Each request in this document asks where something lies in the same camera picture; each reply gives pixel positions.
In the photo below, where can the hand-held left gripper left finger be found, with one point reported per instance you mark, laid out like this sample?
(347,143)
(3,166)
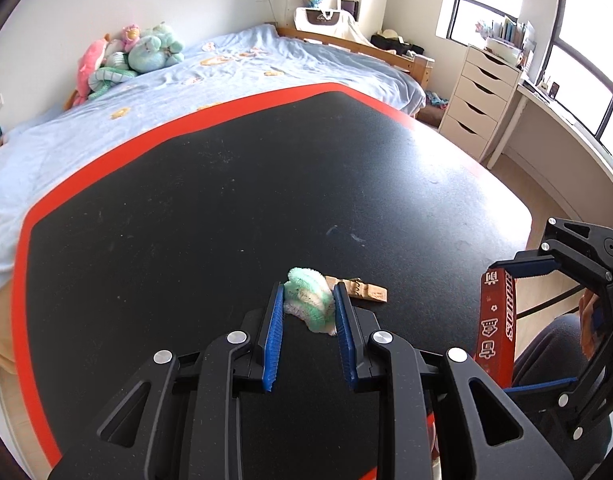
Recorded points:
(273,345)

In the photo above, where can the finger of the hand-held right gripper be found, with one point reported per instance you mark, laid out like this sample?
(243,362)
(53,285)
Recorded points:
(541,391)
(531,267)

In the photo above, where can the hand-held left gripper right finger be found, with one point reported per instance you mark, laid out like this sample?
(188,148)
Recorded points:
(345,345)

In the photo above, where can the green white sock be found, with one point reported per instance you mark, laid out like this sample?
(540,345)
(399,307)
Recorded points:
(309,300)

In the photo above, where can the red printed carton box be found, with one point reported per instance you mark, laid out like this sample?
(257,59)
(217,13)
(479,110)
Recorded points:
(499,325)

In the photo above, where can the person's right hand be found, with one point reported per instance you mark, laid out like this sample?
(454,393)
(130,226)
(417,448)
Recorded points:
(585,337)

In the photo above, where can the person's leg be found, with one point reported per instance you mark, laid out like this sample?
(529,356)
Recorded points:
(551,350)

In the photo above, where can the wooden clothespin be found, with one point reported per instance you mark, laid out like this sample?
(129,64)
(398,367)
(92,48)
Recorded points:
(369,291)

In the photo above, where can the white curved desk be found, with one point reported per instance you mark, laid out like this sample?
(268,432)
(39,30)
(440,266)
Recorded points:
(561,132)

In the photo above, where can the white drawer unit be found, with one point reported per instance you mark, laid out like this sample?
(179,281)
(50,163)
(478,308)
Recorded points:
(479,95)

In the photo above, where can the desk organizer with books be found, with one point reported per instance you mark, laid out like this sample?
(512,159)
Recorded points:
(509,37)

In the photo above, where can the black framed window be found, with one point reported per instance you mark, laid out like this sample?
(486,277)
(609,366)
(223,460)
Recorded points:
(581,15)

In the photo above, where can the black bag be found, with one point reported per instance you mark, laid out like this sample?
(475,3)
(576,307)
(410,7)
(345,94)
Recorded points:
(396,46)

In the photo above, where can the light blue bedsheet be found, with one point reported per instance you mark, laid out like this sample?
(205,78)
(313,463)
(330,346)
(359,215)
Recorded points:
(186,90)

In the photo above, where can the striped plush toy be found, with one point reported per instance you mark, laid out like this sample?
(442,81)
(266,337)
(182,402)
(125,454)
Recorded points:
(109,78)

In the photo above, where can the green plush toy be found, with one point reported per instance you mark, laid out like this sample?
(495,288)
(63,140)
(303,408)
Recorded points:
(151,50)

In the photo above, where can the white tote bag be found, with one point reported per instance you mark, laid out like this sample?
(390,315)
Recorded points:
(319,22)

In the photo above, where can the pink dolphin plush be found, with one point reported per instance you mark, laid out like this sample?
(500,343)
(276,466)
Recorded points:
(89,60)

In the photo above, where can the pink flower doll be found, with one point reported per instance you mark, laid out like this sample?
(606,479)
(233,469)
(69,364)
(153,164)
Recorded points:
(131,34)

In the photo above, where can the wooden bed frame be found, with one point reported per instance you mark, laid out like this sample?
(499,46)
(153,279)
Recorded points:
(386,57)

